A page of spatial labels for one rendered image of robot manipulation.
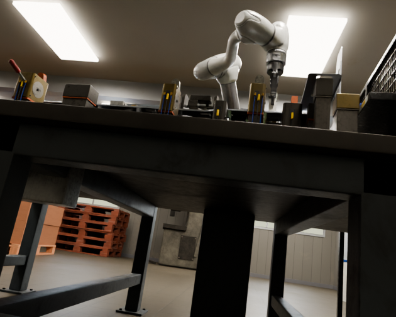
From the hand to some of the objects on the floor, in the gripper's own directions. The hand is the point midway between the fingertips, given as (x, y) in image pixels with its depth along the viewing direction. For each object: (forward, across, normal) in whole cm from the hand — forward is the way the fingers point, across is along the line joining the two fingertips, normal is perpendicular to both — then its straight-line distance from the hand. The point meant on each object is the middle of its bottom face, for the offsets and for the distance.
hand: (272, 106), depth 147 cm
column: (+107, -74, -21) cm, 132 cm away
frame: (+107, -7, -26) cm, 110 cm away
